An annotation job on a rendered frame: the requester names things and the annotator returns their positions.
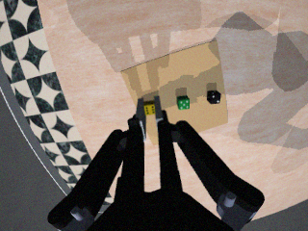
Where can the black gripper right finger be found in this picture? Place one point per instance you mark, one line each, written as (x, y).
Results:
(237, 201)

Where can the black die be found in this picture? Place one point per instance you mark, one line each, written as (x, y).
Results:
(213, 96)

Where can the green die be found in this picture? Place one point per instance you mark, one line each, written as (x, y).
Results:
(183, 102)

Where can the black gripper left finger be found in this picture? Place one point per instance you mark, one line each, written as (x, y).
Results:
(93, 186)

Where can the tan square mat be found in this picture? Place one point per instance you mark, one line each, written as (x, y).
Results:
(192, 72)

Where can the yellow die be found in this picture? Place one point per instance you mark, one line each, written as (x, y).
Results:
(149, 107)

